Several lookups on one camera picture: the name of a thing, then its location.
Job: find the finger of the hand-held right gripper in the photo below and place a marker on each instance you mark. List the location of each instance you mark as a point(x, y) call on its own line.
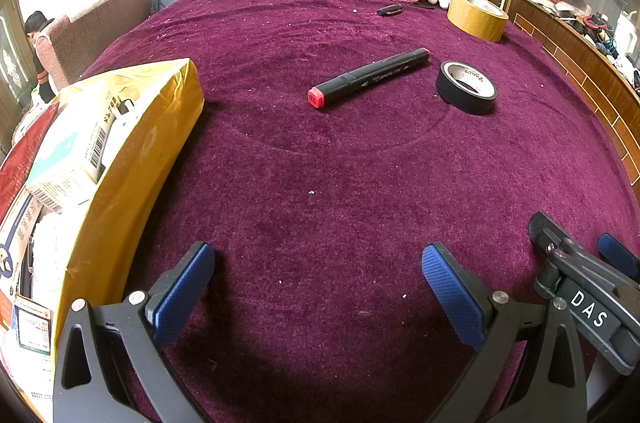
point(542, 228)
point(617, 253)

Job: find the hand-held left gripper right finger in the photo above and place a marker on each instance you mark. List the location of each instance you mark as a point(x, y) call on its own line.
point(452, 295)

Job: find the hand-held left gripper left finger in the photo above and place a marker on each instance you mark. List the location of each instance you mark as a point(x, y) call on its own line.
point(182, 290)

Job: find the yellow bag with boxes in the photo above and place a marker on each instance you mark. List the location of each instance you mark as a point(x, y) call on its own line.
point(140, 163)

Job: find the white green printed box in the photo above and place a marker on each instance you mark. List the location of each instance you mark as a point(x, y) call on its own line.
point(65, 158)

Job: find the white gadget with black legs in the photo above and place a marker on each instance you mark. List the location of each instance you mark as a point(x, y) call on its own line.
point(125, 115)

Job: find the red gold-print pouch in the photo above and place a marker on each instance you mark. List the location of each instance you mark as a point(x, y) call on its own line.
point(20, 168)

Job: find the black tape roll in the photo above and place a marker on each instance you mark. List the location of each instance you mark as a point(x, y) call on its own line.
point(462, 100)

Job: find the white printed leaflet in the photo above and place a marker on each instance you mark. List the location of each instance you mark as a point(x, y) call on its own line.
point(35, 328)

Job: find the blue white packet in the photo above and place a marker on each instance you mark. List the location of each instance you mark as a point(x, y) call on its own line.
point(15, 248)

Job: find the wooden partition counter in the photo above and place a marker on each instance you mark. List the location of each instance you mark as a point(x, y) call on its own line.
point(575, 53)

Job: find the maroon velvet tablecloth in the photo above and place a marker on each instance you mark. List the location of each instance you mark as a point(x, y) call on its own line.
point(325, 153)

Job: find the cluttered tool pile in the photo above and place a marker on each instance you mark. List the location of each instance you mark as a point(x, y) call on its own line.
point(600, 28)

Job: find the yellow tape roll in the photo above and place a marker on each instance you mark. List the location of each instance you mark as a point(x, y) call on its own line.
point(475, 25)

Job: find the black marker with red cap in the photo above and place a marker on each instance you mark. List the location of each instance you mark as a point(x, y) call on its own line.
point(370, 75)

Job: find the small black key fob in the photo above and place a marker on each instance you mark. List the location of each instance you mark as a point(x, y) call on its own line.
point(390, 10)

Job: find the reddish brown armchair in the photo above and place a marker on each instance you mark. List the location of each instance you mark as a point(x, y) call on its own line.
point(100, 23)

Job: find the wooden glass-panel door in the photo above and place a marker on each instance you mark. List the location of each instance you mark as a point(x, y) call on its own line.
point(12, 53)

